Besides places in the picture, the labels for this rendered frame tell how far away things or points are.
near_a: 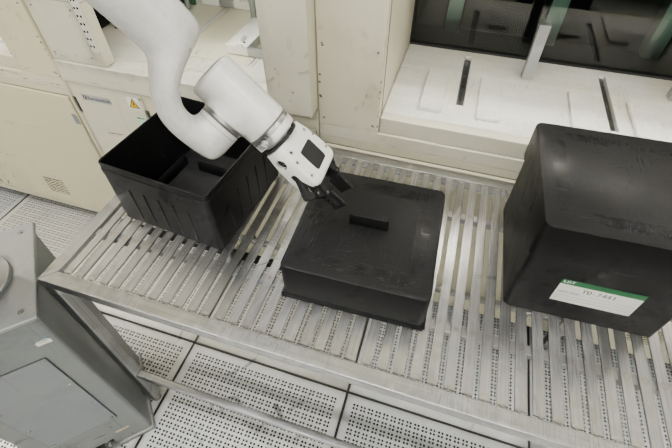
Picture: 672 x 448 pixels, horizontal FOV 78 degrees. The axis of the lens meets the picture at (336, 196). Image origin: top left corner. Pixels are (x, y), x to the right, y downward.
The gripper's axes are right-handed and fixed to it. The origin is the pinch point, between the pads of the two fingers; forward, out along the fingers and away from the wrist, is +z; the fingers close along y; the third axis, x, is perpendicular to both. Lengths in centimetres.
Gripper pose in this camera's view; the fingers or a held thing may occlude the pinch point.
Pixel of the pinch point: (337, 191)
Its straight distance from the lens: 81.1
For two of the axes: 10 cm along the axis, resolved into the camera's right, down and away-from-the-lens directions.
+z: 6.8, 6.3, 3.8
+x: -6.7, 3.4, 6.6
